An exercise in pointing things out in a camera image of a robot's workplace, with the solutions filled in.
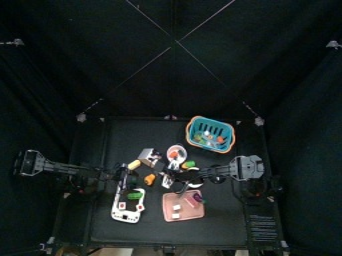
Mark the white rice sushi piece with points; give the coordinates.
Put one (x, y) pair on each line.
(177, 207)
(176, 216)

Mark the yellow toy food block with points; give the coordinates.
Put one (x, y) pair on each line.
(134, 164)

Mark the green orange toy vegetable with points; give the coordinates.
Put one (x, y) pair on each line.
(189, 164)

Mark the white toy food in basket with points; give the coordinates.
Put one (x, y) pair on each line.
(208, 134)

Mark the grey frame corner bracket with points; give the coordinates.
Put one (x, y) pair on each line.
(170, 117)
(260, 121)
(17, 42)
(335, 44)
(81, 117)

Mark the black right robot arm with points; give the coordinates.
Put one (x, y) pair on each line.
(242, 167)

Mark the orange toy food in basket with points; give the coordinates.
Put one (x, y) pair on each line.
(220, 139)

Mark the grey white toy box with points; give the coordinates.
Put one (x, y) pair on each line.
(149, 156)

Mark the orange red toy shrimp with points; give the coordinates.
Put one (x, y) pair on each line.
(174, 154)

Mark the white black toy bowl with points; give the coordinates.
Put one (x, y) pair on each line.
(196, 184)

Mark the purple toy food piece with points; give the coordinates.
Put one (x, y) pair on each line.
(198, 198)

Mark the pink toy sushi slab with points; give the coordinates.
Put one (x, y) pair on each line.
(192, 200)

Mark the white toy tray red buttons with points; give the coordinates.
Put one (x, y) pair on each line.
(129, 208)

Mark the green toy food roll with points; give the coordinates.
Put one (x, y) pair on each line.
(136, 196)

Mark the teal basket with orange rim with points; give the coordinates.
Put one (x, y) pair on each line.
(210, 134)

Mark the white round toy plate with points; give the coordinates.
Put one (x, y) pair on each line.
(177, 154)

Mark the green toy food in basket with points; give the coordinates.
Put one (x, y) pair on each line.
(198, 137)

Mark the orange toy food piece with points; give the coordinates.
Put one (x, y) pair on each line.
(150, 179)

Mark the white printed label sticker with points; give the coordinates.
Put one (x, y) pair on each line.
(263, 228)

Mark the pink cutting board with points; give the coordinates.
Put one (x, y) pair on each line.
(182, 213)

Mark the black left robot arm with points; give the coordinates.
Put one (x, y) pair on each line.
(62, 167)

